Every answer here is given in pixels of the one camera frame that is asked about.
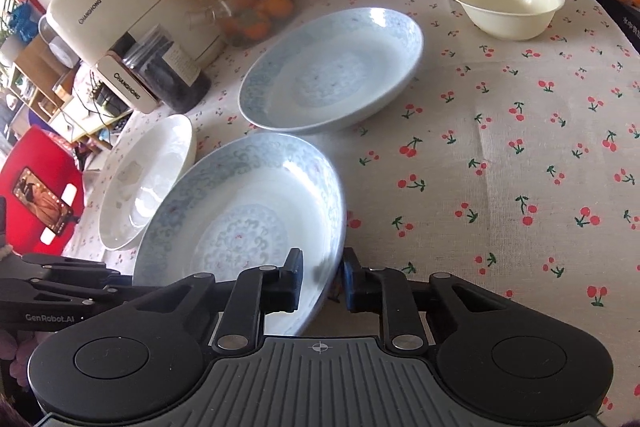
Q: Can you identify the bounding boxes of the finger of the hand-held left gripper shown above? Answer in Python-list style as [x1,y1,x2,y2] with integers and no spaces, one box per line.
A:
[27,276,151,304]
[19,253,123,282]

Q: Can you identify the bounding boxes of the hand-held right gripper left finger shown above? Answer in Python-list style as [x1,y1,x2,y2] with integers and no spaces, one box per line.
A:
[131,248,305,354]

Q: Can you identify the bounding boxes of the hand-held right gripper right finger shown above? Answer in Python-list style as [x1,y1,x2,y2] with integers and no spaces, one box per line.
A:
[341,248,511,353]

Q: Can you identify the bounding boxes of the blue patterned plate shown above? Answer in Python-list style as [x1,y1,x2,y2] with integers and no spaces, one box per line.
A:
[132,132,347,338]
[238,7,425,132]

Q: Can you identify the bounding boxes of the cream bowl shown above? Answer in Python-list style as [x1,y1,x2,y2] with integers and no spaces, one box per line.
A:
[447,0,566,41]

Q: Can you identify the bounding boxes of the floral blanket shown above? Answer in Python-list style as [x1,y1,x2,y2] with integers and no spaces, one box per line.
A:
[0,329,38,408]

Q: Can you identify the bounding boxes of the smartphone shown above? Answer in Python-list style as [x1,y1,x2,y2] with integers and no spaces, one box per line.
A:
[14,167,76,238]

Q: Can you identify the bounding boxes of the white plate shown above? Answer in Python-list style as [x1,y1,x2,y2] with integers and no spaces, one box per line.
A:
[97,113,197,251]

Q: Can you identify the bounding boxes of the red chair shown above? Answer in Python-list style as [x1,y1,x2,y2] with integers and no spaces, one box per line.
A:
[0,127,86,255]

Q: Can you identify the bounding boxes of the wooden shelf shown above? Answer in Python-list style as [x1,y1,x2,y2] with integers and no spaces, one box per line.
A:
[0,22,126,152]

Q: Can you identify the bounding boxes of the cherry print tablecloth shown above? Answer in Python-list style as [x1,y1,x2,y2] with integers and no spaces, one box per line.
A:
[65,0,640,413]

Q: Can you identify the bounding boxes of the clear canister dark contents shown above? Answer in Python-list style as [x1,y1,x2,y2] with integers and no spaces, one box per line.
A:
[122,24,211,112]

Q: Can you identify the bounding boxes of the glass jar of small oranges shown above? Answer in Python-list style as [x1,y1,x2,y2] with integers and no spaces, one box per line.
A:
[180,0,301,48]

